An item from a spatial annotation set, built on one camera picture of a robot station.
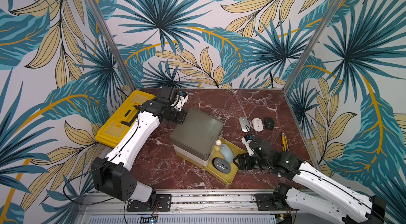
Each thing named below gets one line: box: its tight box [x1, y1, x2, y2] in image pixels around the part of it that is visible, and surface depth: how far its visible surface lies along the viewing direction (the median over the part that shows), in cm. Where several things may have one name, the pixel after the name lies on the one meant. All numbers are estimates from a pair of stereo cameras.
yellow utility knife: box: [281, 132, 290, 152], surface depth 94 cm
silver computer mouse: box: [238, 116, 251, 133], surface depth 102 cm
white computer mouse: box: [252, 117, 264, 133], surface depth 102 cm
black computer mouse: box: [264, 116, 275, 130], surface depth 102 cm
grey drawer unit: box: [170, 108, 225, 168], surface depth 75 cm
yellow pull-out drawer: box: [189, 137, 247, 185], surface depth 85 cm
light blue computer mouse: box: [219, 143, 234, 164], surface depth 89 cm
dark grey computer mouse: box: [211, 157, 232, 174], surface depth 84 cm
